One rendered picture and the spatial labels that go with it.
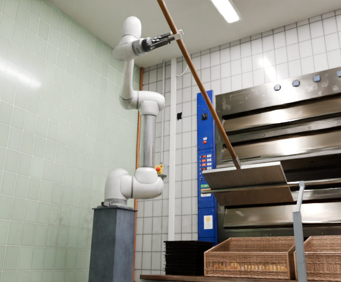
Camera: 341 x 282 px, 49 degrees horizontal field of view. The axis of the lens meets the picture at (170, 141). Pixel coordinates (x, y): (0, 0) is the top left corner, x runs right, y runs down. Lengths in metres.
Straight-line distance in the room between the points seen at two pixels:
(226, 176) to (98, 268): 1.03
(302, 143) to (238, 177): 0.64
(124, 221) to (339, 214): 1.46
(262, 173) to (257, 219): 0.54
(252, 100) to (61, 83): 1.57
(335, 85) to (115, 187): 1.80
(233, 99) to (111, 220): 1.53
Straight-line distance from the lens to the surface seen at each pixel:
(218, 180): 2.66
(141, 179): 2.52
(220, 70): 3.48
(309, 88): 3.13
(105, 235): 2.47
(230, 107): 3.28
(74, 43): 3.29
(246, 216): 3.00
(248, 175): 2.57
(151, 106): 2.61
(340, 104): 3.03
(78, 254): 3.00
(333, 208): 2.86
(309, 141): 2.98
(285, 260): 2.40
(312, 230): 2.86
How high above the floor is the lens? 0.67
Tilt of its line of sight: 18 degrees up
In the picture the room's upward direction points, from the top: 1 degrees clockwise
